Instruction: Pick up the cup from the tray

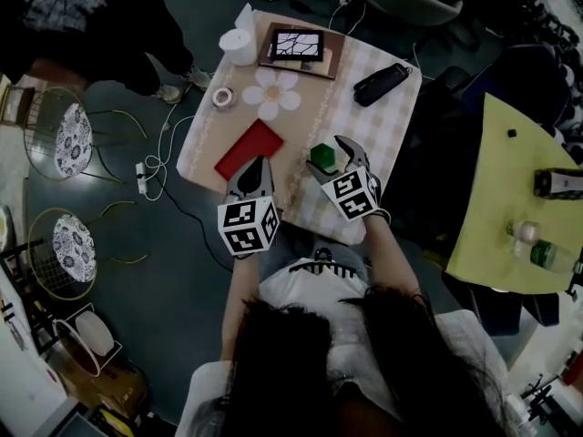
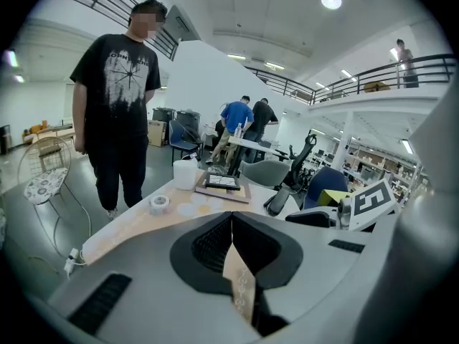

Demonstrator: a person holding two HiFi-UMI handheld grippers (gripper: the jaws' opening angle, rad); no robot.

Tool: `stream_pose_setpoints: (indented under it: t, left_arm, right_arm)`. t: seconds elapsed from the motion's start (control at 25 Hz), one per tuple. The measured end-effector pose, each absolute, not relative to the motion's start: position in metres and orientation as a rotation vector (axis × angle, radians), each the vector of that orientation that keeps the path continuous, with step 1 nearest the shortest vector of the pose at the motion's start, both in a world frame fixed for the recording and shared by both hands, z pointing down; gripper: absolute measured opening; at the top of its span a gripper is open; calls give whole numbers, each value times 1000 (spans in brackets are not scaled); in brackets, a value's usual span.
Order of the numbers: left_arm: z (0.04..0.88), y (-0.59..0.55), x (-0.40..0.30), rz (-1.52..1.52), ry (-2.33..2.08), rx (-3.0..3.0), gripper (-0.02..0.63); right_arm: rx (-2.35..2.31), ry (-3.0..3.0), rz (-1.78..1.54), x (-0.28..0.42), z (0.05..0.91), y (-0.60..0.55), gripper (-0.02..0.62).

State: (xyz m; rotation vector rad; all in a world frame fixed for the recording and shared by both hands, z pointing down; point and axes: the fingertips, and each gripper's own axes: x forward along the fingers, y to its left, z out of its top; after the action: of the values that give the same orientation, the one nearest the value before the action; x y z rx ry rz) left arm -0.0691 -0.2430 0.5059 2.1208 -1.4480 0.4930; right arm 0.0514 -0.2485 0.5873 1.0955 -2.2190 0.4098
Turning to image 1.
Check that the person's white shirt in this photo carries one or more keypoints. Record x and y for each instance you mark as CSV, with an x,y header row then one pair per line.
x,y
309,298

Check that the black case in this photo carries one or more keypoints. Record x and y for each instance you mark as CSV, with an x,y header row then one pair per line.
x,y
380,84

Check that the black mesh chair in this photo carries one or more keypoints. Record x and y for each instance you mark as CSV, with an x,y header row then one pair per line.
x,y
501,312

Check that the white round disc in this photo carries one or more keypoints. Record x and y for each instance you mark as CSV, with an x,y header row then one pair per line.
x,y
95,332

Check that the black office chair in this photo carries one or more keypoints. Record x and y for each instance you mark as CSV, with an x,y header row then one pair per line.
x,y
514,84

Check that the white flower-shaped mat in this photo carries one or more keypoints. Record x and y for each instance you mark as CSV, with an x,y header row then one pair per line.
x,y
272,94

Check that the small clear bottle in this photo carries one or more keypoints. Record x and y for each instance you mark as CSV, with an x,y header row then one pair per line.
x,y
524,235

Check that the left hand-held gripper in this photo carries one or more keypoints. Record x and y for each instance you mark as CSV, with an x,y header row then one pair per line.
x,y
246,226

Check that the tape roll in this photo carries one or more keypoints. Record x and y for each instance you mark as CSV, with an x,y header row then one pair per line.
x,y
224,98

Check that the white paper roll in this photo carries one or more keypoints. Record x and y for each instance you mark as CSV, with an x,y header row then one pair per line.
x,y
237,43

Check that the red tray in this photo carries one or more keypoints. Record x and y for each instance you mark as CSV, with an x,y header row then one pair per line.
x,y
250,150

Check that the dark dotted box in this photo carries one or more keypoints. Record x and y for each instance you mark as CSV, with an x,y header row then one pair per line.
x,y
560,182

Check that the cardboard box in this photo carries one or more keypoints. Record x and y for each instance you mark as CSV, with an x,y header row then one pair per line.
x,y
114,385

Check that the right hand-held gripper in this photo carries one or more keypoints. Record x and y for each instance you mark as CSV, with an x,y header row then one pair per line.
x,y
353,194

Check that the person's left forearm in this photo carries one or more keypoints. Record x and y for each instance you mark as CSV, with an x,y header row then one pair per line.
x,y
239,298

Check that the white power strip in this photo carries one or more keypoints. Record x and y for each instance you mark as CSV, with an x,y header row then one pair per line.
x,y
141,178

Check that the person's jeans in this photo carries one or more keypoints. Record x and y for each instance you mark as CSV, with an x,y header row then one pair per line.
x,y
296,248

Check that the yellow-green table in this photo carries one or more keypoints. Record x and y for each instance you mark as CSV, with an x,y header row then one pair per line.
x,y
505,189

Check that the clear bottle with green label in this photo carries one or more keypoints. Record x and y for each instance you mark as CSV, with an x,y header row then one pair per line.
x,y
551,255

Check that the green cup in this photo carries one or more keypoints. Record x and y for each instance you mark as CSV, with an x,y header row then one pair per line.
x,y
324,154

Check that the black picture frame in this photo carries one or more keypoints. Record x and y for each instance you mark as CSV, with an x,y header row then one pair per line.
x,y
297,44

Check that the person's right forearm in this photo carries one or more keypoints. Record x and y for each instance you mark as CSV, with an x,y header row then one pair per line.
x,y
394,257

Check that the table with checkered cloth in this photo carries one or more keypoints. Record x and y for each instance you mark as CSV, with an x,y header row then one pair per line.
x,y
364,125

